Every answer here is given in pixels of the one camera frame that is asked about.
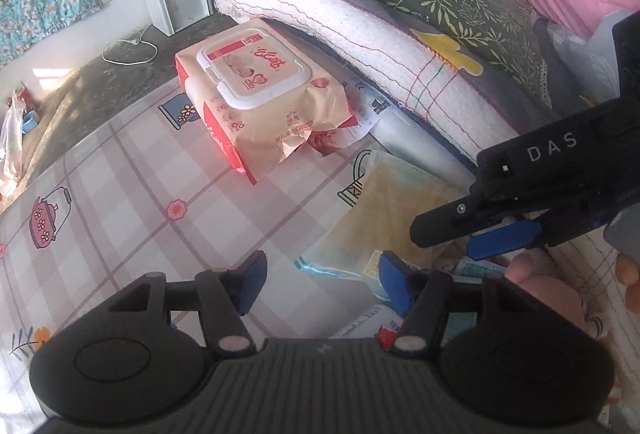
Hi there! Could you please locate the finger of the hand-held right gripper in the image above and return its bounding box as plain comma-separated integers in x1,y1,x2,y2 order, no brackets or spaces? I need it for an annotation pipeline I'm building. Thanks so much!
410,198,501,248
467,221,544,261

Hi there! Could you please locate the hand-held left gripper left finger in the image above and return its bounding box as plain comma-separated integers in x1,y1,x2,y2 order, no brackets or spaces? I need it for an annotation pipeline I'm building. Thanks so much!
107,250,268,357

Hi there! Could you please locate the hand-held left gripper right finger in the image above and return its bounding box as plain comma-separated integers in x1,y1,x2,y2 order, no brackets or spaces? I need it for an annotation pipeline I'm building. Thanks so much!
378,251,533,357

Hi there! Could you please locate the yellow cloth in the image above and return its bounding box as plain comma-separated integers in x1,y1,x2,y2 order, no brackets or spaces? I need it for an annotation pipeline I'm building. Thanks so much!
294,149,468,307

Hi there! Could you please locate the pink white plush toy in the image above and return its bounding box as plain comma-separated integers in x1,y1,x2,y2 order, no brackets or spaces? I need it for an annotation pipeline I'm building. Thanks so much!
504,251,603,342

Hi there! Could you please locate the person's right hand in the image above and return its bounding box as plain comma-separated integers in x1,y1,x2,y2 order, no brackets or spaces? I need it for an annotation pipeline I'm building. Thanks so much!
615,253,640,301

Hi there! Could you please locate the white printed packet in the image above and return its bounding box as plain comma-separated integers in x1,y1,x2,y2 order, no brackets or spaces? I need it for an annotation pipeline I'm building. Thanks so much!
327,303,406,346

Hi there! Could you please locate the grey quilt with yellow prints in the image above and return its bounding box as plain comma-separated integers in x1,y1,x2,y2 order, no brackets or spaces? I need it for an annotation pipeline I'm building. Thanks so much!
280,0,566,175

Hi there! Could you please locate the white paper slip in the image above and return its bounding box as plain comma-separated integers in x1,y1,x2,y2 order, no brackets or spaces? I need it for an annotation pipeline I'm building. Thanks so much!
345,82,392,141

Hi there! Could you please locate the plaid printed bed sheet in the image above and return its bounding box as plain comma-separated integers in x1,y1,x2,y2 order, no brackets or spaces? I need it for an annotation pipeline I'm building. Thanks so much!
0,59,640,434

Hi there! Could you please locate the white knitted blanket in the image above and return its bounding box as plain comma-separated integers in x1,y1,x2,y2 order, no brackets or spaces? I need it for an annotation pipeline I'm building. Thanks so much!
214,0,551,167

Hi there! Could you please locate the red beige wet wipes pack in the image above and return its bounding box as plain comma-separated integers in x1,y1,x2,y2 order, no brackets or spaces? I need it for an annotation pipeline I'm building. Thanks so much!
175,18,357,186

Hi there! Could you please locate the clear plastic bag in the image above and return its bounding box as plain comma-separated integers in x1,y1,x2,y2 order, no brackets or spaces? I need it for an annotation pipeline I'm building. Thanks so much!
0,87,32,207

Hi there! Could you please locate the white cable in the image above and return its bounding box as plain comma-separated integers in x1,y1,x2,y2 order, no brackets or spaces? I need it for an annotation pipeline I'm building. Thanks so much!
102,23,157,65

